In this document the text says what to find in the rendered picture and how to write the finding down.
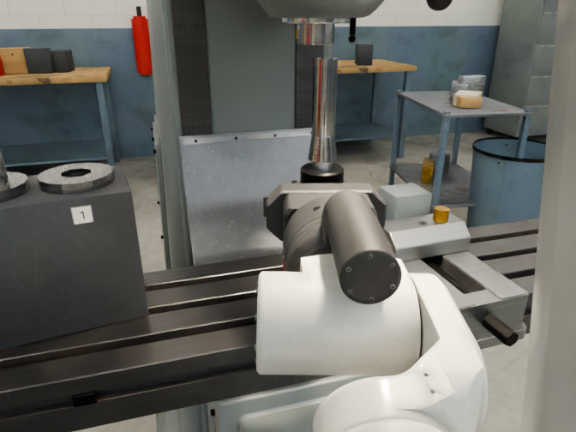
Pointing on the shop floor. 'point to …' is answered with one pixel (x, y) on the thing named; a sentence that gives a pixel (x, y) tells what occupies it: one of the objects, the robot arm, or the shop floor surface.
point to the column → (219, 99)
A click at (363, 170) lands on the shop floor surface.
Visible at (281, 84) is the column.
